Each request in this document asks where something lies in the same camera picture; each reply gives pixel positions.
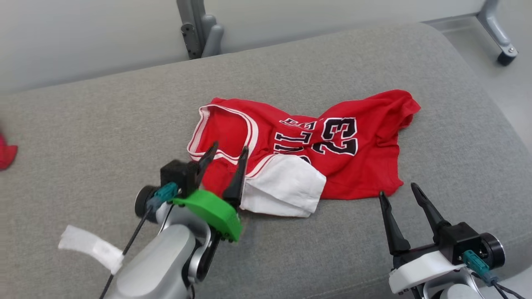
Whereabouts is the red basketball jersey number 23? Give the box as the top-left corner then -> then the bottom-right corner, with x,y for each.
187,89 -> 421,218

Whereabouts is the white tape label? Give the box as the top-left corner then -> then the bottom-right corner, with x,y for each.
58,225 -> 124,274

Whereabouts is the grey frame leg with caster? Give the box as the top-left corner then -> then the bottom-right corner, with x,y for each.
476,0 -> 519,66

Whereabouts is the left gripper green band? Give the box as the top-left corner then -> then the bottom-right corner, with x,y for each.
172,141 -> 249,243

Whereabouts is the grey fabric sofa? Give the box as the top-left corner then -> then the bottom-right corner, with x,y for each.
0,23 -> 532,299

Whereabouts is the red garment with white trim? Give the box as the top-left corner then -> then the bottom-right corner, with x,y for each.
0,133 -> 18,171

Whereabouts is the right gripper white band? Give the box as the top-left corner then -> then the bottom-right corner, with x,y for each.
378,182 -> 468,296

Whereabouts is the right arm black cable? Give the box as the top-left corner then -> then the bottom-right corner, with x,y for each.
462,249 -> 529,299

